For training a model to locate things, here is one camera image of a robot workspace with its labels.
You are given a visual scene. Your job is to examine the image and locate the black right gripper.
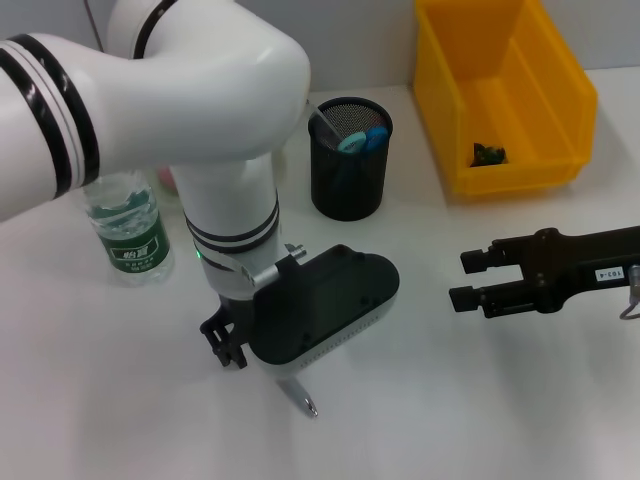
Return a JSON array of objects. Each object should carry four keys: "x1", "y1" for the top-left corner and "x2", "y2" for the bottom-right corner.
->
[{"x1": 448, "y1": 225, "x2": 640, "y2": 319}]

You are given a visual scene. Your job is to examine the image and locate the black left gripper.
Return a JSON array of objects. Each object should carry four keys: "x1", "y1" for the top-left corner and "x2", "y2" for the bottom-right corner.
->
[{"x1": 199, "y1": 296, "x2": 252, "y2": 370}]

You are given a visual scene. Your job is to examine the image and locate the silver white pen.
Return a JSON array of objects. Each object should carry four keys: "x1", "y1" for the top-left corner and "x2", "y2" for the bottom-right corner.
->
[{"x1": 277, "y1": 376, "x2": 320, "y2": 419}]

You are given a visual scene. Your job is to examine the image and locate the clear green-label water bottle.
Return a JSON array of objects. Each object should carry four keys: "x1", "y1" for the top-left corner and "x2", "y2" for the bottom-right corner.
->
[{"x1": 82, "y1": 168, "x2": 176, "y2": 288}]

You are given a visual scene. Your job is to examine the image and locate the small green plastic scrap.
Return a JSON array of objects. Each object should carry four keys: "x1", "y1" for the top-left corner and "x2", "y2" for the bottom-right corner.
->
[{"x1": 468, "y1": 142, "x2": 510, "y2": 167}]

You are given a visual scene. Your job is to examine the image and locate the pink toy peach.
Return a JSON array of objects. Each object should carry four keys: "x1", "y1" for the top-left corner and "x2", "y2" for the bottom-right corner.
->
[{"x1": 156, "y1": 164, "x2": 177, "y2": 199}]

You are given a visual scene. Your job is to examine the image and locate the blue scissors with sheath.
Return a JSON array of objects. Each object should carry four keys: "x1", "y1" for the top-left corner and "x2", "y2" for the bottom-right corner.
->
[{"x1": 332, "y1": 124, "x2": 391, "y2": 196}]

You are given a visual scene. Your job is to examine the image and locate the clear plastic ruler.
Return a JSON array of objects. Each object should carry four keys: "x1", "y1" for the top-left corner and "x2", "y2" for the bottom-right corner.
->
[{"x1": 304, "y1": 101, "x2": 346, "y2": 144}]

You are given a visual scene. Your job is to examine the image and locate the black mesh pen holder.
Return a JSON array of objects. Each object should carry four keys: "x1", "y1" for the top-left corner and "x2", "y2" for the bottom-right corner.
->
[{"x1": 306, "y1": 97, "x2": 394, "y2": 222}]

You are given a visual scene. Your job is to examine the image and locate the yellow plastic bin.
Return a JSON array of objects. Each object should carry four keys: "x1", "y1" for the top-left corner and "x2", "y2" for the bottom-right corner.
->
[{"x1": 412, "y1": 0, "x2": 599, "y2": 196}]

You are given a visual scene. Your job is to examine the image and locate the right gripper connector cable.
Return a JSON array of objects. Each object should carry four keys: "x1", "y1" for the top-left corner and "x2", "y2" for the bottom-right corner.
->
[{"x1": 619, "y1": 264, "x2": 640, "y2": 321}]

